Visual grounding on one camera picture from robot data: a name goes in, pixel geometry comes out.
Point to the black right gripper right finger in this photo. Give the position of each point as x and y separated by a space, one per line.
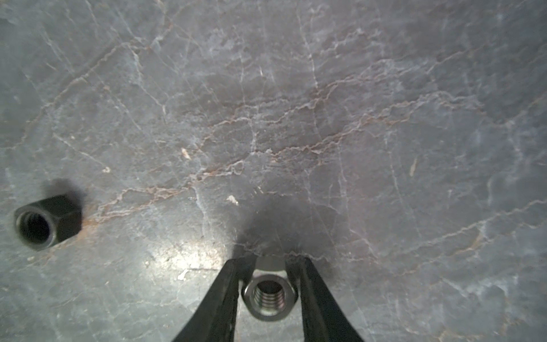
322 317

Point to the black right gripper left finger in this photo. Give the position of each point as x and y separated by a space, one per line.
215 317

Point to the silver hex nut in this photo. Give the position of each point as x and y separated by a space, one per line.
269 291

